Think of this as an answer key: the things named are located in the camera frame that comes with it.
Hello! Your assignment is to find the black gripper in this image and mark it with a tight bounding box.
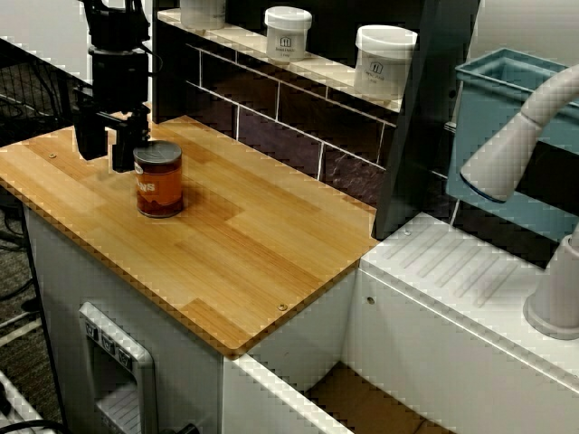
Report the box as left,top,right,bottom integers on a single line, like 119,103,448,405
73,46,152,174

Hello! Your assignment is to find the orange beans can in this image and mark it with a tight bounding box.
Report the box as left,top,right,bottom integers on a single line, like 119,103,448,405
132,140,185,219

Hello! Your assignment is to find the white sink basin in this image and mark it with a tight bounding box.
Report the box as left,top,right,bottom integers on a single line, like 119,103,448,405
223,212,579,434

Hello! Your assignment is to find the white toy kitchen cabinet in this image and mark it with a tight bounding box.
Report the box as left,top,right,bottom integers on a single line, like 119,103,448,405
22,198,227,434

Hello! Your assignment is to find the white plastic jar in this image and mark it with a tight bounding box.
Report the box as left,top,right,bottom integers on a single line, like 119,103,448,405
354,24,420,99
179,0,227,31
263,6,314,65

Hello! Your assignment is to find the wooden countertop board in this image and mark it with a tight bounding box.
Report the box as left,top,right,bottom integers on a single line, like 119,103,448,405
0,115,382,358

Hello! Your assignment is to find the grey dispenser panel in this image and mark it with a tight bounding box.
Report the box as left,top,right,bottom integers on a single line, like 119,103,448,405
78,301,157,434

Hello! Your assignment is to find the cream shelf ledge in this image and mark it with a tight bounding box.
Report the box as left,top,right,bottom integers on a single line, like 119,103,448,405
157,8,404,114

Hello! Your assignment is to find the brown cardboard sheet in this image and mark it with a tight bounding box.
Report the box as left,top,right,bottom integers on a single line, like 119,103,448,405
306,361,456,434

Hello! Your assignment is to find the teal plastic bin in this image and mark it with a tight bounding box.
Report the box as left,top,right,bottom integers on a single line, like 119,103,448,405
446,47,579,241

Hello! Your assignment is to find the grey toy faucet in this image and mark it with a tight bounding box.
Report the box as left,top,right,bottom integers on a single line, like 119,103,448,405
460,62,579,341

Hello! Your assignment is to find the black wire mesh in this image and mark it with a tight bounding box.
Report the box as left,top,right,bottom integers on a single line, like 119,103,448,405
0,42,94,148

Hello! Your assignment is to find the black shelf post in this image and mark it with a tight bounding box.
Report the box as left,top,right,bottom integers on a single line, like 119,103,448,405
151,0,192,124
372,0,481,241

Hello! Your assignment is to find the black cable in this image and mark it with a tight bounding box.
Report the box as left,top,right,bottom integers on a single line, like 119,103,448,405
17,198,70,429

